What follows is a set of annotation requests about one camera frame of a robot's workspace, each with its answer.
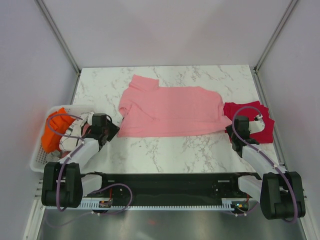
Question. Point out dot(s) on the right aluminium frame post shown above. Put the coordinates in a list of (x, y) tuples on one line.
[(275, 35)]

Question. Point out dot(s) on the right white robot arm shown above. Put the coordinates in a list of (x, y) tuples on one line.
[(278, 191)]

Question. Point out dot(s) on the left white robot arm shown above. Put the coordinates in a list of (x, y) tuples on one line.
[(63, 184)]

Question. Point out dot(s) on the dusty rose t-shirt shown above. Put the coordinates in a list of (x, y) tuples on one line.
[(65, 154)]

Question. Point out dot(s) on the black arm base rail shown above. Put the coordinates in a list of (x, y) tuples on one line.
[(169, 188)]

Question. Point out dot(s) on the white slotted cable duct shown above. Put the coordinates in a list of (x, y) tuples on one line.
[(98, 204)]

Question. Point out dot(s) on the light pink t-shirt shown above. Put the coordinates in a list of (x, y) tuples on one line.
[(149, 110)]

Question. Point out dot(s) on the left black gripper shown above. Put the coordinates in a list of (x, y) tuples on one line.
[(113, 129)]

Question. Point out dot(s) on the white printed t-shirt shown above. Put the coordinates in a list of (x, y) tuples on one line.
[(76, 130)]

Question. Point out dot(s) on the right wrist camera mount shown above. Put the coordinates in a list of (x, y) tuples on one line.
[(257, 125)]

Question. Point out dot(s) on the folded red t-shirt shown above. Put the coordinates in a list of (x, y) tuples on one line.
[(266, 135)]

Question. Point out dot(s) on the left aluminium frame post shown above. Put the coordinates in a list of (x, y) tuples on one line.
[(58, 35)]

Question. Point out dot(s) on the white plastic laundry basket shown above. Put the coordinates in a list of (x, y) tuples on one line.
[(38, 159)]

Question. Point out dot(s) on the aluminium frame post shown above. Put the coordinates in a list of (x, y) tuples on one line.
[(58, 35), (275, 35)]

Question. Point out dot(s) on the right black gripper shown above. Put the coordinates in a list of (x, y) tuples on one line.
[(228, 130)]

